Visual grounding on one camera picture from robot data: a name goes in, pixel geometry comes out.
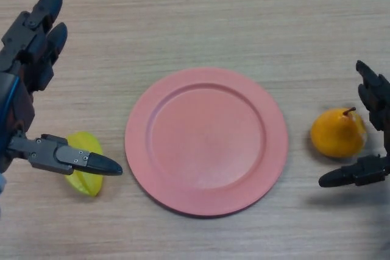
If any yellow pear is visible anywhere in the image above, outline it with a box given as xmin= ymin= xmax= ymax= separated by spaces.
xmin=310 ymin=107 xmax=366 ymax=159

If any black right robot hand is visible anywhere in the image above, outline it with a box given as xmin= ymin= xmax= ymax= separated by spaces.
xmin=318 ymin=60 xmax=390 ymax=188

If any yellow starfruit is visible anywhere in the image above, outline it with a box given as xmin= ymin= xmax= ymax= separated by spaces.
xmin=63 ymin=131 xmax=104 ymax=197

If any pink round plate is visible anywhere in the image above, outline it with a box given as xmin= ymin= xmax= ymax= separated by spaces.
xmin=124 ymin=67 xmax=289 ymax=219

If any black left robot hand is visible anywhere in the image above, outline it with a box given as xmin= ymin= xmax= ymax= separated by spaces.
xmin=0 ymin=0 xmax=124 ymax=177

